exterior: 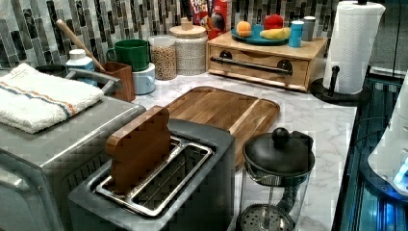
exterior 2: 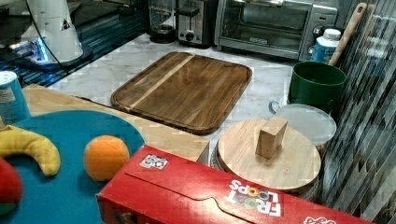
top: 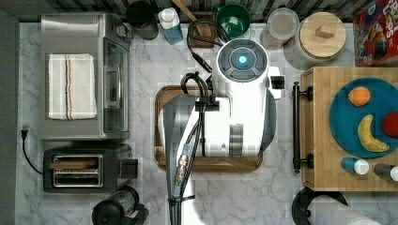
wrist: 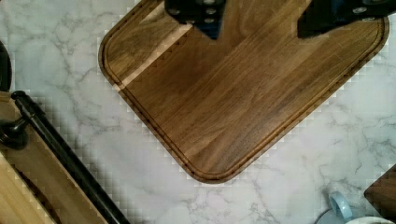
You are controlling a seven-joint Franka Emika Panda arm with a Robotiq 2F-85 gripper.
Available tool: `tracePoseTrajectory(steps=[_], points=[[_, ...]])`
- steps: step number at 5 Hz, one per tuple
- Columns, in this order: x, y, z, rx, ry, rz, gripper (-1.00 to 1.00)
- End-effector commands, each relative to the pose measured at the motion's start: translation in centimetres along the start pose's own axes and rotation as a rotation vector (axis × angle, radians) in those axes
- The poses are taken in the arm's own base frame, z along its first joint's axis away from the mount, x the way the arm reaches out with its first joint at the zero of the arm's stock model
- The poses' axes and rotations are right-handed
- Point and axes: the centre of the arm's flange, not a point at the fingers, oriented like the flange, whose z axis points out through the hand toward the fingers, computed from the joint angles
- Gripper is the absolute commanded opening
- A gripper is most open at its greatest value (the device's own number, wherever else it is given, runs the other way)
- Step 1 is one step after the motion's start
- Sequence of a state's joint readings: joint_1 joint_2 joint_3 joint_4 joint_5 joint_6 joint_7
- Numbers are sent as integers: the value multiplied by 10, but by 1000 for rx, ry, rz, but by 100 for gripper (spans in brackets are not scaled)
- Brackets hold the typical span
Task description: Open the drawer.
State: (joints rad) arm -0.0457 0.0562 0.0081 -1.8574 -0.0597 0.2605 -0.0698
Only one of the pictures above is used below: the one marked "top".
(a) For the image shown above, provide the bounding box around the clear jar of grains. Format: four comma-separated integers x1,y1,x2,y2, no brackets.
260,7,299,51

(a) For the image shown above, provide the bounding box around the black drawer handle bar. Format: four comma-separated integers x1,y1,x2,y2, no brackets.
292,82,314,173

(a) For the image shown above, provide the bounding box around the white paper towel roll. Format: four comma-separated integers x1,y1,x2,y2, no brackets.
308,195,381,225

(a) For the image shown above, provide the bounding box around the wooden utensil holder box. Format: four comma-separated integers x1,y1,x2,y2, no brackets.
190,11,216,49

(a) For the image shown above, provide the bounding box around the white blue bottle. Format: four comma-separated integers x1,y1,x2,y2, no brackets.
158,7,183,45

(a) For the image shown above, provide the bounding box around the stainless toaster oven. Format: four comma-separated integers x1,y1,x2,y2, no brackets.
40,12,132,141

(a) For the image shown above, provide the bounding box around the wooden cutting board tray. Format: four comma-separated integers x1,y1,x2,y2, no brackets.
154,85,263,173

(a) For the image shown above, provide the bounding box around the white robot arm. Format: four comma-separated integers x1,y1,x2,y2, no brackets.
158,38,284,225

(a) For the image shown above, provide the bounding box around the white striped folded towel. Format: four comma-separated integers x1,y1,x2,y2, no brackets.
48,53,97,121

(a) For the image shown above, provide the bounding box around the black mug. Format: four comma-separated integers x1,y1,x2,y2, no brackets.
126,0,159,40

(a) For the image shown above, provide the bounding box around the red apple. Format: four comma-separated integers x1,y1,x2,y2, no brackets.
382,112,398,137

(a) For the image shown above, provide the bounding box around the black power cord plug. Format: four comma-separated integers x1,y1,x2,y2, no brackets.
20,127,44,175

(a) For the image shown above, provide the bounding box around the wooden drawer box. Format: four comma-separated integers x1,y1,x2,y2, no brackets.
300,67,397,192

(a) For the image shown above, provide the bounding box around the black french press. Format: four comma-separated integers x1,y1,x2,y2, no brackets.
91,186,149,225

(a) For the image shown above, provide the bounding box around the blue salt shaker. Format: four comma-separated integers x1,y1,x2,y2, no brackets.
341,157,370,175

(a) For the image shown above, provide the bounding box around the black paper towel holder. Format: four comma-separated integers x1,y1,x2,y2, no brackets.
292,187,347,225

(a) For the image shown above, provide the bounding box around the grey pepper shaker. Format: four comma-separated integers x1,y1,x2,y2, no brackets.
374,163,398,182

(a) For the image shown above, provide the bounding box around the wooden toast slice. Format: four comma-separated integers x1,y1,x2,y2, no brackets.
49,159,98,170

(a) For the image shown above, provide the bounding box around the green mug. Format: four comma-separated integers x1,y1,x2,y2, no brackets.
215,4,251,38

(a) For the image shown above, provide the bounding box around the black two-slot toaster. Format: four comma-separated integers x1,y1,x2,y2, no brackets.
43,142,138,194

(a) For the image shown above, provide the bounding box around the froot loops cereal box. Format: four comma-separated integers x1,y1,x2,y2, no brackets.
353,0,398,67

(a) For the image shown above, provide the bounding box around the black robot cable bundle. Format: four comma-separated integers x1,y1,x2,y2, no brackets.
167,19,233,225

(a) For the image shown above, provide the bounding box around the blue plate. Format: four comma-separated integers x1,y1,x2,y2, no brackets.
329,78,398,158

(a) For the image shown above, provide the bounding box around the canister with wooden lid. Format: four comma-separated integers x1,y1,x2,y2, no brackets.
283,12,346,70

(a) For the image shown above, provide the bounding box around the yellow banana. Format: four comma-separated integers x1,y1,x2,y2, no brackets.
358,114,390,153

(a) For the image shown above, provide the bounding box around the orange fruit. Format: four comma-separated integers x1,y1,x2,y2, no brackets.
348,86,371,107

